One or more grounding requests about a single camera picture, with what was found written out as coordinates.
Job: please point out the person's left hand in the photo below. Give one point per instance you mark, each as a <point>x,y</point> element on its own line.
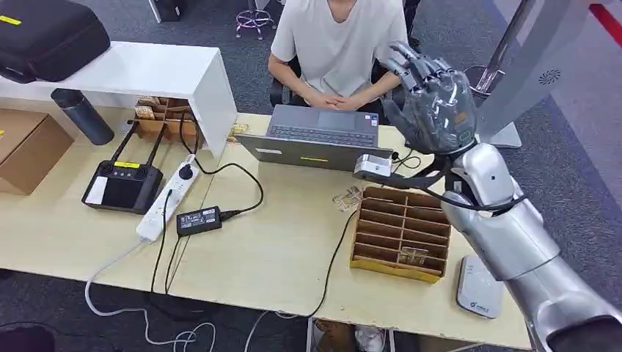
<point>353,103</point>

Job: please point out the person's right hand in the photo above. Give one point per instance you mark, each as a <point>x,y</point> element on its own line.
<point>321,100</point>

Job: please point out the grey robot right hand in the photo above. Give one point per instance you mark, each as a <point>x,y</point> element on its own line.
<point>437,111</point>

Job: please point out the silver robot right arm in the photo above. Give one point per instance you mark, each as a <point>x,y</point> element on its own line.
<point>505,233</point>

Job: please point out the black office chair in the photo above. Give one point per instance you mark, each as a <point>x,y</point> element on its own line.
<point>282,94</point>

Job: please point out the grey laptop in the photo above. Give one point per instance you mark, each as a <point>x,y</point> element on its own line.
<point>311,153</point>

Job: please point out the person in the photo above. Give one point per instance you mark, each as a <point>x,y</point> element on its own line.
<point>335,44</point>

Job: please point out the clear sleeved card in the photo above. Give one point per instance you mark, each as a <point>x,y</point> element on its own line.
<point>347,200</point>

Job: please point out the chrome stool base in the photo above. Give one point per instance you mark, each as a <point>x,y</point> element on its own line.
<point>255,19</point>

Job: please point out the grey kiosk stand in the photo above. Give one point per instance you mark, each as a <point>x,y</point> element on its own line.
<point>534,63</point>

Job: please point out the wooden card box with dividers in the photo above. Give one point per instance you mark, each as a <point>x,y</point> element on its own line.
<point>388,228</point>

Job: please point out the black round plug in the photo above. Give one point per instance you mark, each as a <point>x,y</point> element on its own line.
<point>186,172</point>

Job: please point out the wooden card box with cards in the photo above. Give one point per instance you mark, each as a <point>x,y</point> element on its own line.
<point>155,127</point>

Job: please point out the black power adapter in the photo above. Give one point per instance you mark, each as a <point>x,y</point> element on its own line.
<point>198,221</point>

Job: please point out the black bin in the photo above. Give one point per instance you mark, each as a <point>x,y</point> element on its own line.
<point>170,9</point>

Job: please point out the white desk shelf riser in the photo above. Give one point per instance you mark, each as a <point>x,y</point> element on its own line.
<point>146,73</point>

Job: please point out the white flat device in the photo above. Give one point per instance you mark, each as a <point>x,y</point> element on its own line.
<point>478,289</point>

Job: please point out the white power strip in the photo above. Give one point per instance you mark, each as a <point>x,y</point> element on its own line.
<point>165,206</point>

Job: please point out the black remote controller with antennas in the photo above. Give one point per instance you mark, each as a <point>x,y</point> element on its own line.
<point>121,192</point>

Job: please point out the brown cardboard box with tape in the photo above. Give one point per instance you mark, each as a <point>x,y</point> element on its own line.
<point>335,337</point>

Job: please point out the white cloth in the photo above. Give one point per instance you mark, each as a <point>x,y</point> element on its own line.
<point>369,339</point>

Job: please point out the dark grey thermos bottle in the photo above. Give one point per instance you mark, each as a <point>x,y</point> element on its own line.
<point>85,119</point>

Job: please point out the black carry case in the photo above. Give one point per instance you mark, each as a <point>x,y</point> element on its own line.
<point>48,39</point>

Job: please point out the plain brown cardboard box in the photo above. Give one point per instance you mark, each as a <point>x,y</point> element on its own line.
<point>29,146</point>

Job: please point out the chrome stanchion post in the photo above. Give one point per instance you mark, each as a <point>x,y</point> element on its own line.
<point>478,77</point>

